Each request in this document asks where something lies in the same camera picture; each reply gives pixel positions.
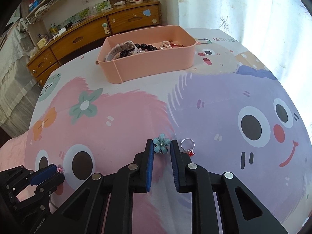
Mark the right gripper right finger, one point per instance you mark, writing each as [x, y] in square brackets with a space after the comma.
[221, 203]

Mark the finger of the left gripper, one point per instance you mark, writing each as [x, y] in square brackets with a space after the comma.
[50, 185]
[43, 174]

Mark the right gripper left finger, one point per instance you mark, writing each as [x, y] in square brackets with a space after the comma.
[104, 204]

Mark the blue flower clip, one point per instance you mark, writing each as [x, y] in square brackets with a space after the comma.
[161, 144]

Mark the pink smart watch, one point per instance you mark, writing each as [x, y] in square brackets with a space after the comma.
[126, 46]

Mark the white lace bed cover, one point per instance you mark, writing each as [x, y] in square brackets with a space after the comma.
[19, 89]

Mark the cartoon printed table mat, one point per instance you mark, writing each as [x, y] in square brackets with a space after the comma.
[229, 103]

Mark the wooden desk with drawers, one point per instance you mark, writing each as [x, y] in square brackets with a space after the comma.
[91, 34]

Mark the pink plastic tray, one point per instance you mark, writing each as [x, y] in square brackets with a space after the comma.
[151, 62]

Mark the silver ring red stone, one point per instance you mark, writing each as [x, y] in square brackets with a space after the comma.
[188, 146]

